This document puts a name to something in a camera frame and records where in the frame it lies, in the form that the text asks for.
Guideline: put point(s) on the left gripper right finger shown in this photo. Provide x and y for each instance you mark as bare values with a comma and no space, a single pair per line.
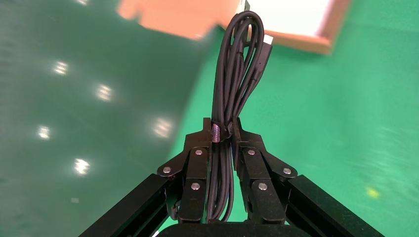
262,189

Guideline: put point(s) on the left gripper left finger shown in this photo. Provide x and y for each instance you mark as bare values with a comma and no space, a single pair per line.
193,186

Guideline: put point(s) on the open brown cardboard box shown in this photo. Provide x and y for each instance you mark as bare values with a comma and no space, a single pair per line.
183,19

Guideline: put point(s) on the white printed paper sheet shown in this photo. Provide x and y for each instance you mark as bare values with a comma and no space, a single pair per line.
294,16

